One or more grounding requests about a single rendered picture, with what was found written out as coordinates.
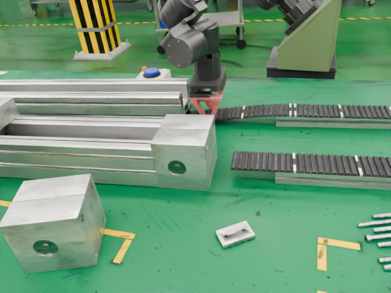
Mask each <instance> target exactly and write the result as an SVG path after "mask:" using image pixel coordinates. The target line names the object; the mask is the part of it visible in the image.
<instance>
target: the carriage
mask: <svg viewBox="0 0 391 293"><path fill-rule="evenodd" d="M19 115H20V113H19V110H18V108H17V106H16V104H15V101H14V99H13V98H12V97H0V135H7V133H6V130H5V128H4V127H5V126H6V125H7V124H9V123H10V122H11V121H12V120H14V119H15V118H16V117H18V116H19Z"/></svg>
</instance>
